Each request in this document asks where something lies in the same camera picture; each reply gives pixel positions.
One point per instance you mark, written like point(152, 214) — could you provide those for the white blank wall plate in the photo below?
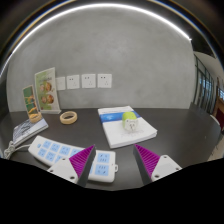
point(60, 83)

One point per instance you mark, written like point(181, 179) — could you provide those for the small card on wooden base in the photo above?
point(30, 101)

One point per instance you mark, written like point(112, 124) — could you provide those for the large acrylic brochure stand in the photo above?
point(46, 90)

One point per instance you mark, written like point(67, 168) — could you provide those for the white wall socket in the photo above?
point(88, 80)
point(104, 80)
point(73, 81)

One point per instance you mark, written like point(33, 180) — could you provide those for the ceiling light strip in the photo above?
point(100, 5)

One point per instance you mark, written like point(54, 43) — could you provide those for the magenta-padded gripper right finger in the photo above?
point(165, 166)

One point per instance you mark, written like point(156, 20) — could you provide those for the beige tape roll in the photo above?
point(61, 118)

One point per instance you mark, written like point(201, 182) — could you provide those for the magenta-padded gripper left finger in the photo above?
point(65, 168)

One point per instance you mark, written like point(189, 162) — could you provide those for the grey booklet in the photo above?
point(30, 130)

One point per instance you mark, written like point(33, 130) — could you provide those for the black-framed glass partition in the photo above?
point(203, 86)

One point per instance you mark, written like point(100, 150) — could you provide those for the green and white charger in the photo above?
point(128, 120)

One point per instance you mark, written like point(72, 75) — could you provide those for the white and blue book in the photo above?
point(123, 136)

